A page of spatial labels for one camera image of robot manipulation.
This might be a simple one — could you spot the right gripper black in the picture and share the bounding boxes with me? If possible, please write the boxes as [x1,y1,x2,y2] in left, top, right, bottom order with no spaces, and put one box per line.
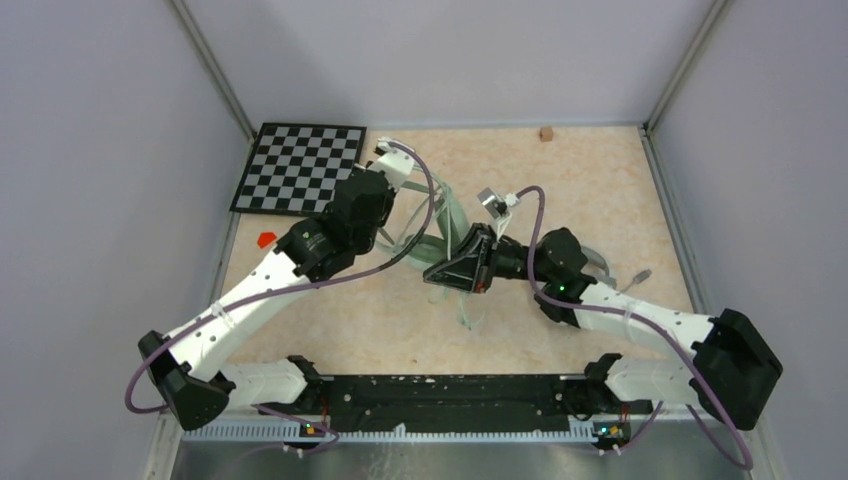
[424,223,553,295]

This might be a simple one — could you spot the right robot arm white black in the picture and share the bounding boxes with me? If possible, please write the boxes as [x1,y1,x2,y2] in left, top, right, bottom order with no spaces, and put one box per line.
[423,223,783,431]

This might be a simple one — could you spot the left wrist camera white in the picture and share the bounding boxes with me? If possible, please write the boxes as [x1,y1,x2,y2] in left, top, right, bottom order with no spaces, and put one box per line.
[367,136,416,191]

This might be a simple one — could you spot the mint green cable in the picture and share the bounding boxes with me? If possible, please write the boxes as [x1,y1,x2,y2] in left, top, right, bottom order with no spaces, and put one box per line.
[427,284,488,333]

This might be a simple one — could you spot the small red block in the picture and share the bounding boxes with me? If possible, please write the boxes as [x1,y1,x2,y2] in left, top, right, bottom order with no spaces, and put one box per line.
[256,231,277,249]

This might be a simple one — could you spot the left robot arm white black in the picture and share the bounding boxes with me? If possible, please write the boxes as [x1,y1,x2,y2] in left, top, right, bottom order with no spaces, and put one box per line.
[138,164,402,431]

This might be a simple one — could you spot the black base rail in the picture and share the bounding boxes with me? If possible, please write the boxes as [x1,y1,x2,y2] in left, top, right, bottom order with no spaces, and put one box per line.
[296,374,654,433]

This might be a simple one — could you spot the grey headphone cable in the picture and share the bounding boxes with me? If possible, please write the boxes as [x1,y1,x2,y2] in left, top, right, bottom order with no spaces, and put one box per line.
[616,269,654,293]

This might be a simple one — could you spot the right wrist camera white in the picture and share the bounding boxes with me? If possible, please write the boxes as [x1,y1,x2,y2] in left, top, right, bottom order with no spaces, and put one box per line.
[477,187,520,240]

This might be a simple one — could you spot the white gaming headphones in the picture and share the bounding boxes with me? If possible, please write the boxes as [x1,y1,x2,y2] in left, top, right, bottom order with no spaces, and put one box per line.
[581,246,618,289]

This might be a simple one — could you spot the black white checkerboard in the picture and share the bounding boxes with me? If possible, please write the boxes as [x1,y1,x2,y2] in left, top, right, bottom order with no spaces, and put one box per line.
[230,122,367,216]

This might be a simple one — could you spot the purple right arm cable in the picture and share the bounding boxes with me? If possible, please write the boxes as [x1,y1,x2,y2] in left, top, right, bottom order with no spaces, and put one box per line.
[513,185,757,472]

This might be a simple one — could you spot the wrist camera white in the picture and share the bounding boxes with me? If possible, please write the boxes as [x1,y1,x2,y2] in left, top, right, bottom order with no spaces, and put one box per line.
[477,187,520,240]
[367,136,416,191]

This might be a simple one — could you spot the mint green headphones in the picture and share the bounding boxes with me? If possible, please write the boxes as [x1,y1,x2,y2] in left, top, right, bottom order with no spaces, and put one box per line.
[375,175,470,272]

